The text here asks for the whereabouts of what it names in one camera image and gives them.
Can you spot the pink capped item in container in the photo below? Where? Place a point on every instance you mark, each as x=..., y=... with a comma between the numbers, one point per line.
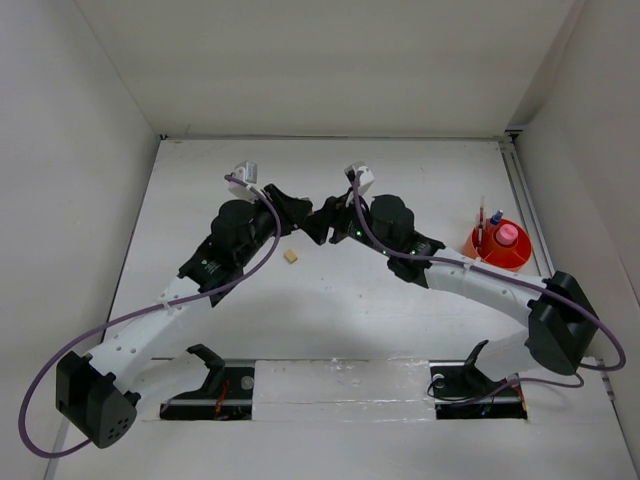
x=506, y=235

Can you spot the clear spray bottle blue cap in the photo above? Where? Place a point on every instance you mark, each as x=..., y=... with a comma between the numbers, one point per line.
x=495, y=219

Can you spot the yellow eraser cube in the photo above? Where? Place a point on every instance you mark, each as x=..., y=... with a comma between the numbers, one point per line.
x=290, y=256

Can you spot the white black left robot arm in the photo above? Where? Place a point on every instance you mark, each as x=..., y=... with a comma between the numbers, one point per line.
x=156, y=355

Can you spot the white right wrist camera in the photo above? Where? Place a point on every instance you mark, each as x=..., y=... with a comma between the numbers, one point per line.
x=362, y=174

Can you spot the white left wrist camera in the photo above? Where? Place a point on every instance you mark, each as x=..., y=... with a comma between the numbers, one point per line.
x=242, y=180

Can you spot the red ink pen refill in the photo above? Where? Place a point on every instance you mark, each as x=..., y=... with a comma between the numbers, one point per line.
x=481, y=226

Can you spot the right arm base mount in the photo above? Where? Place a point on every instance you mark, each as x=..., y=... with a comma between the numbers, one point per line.
x=461, y=392

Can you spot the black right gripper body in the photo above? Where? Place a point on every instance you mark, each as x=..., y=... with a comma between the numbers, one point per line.
x=354, y=228

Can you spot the orange round stationery container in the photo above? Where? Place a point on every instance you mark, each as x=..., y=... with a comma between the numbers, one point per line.
x=511, y=258

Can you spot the aluminium frame rail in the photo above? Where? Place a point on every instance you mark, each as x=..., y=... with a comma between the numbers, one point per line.
x=524, y=202

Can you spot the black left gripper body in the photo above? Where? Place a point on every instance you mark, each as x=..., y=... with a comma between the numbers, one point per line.
x=265, y=227

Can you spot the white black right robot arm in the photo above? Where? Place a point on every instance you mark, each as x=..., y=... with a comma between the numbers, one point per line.
x=557, y=318

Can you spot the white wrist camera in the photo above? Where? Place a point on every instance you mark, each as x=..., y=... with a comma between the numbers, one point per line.
x=242, y=180
x=362, y=174

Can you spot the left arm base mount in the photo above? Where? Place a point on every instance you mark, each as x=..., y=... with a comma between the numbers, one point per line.
x=225, y=394

